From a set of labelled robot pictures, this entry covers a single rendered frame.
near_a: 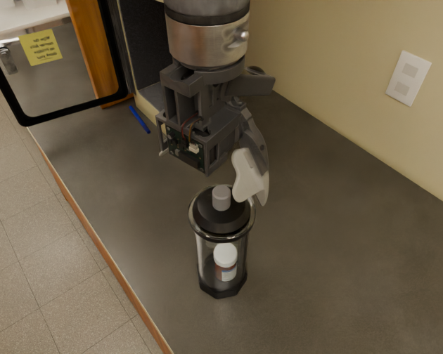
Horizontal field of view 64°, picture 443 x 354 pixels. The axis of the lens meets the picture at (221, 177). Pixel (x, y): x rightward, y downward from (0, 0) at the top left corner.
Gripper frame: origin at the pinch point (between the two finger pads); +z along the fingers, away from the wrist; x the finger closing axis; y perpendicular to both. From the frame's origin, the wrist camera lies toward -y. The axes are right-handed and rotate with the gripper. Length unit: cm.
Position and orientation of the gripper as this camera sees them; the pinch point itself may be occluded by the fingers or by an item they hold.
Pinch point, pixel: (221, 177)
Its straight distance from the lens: 50.5
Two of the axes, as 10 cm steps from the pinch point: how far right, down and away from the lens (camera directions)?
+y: -6.0, 5.9, -5.3
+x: 8.0, 4.5, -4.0
